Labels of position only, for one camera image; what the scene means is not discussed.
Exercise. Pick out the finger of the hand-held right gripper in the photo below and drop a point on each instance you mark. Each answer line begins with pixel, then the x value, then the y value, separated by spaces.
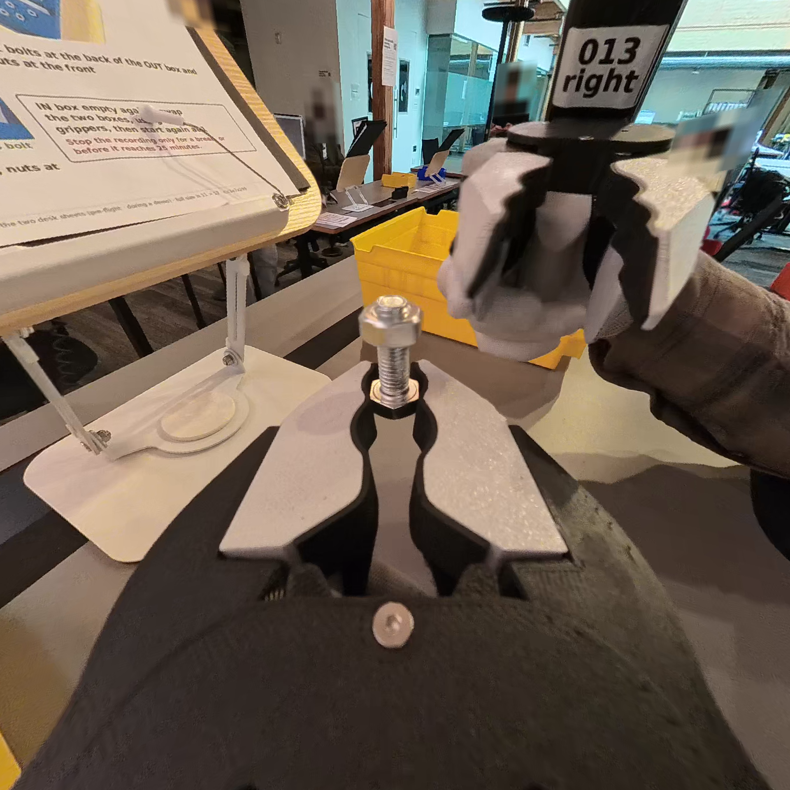
pixel 673 222
pixel 488 210

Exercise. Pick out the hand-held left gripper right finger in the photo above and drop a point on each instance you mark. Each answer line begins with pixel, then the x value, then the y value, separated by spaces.
pixel 482 482

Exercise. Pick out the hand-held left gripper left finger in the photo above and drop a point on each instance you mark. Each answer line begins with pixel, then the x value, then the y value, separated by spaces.
pixel 303 482

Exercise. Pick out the silver hex nut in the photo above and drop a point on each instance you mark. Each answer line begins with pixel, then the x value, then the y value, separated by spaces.
pixel 396 394

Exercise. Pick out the silver hex bolt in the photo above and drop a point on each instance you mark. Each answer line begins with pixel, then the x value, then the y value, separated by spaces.
pixel 390 321

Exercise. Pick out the person's right forearm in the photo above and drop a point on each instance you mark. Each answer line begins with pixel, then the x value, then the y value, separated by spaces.
pixel 716 370

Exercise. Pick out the person's right hand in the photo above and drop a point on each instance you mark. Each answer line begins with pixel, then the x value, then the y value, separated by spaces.
pixel 531 315

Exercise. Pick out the background office desk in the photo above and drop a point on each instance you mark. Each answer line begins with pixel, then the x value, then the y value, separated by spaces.
pixel 383 200

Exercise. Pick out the wooden document stand white base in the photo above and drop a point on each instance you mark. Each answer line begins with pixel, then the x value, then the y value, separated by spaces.
pixel 161 494

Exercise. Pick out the black backing board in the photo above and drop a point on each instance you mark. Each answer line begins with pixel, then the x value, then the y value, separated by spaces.
pixel 249 108

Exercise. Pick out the printed instruction sheet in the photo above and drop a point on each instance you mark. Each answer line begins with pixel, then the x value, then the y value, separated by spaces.
pixel 99 74

